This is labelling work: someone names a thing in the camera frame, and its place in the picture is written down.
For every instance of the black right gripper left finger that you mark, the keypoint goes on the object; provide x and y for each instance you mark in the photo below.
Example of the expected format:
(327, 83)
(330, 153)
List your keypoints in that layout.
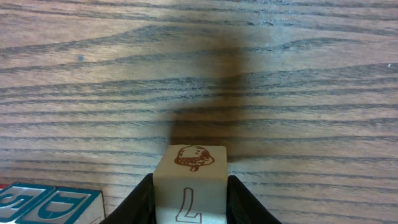
(138, 207)

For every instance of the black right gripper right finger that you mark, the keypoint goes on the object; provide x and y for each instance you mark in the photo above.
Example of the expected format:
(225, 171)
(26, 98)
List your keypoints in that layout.
(242, 207)

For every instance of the yellow-sided wooden block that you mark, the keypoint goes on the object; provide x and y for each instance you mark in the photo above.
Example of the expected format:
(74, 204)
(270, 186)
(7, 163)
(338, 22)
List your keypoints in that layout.
(190, 185)

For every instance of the red Q wooden block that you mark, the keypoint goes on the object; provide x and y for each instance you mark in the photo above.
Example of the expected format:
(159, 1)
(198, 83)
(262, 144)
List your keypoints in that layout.
(66, 205)

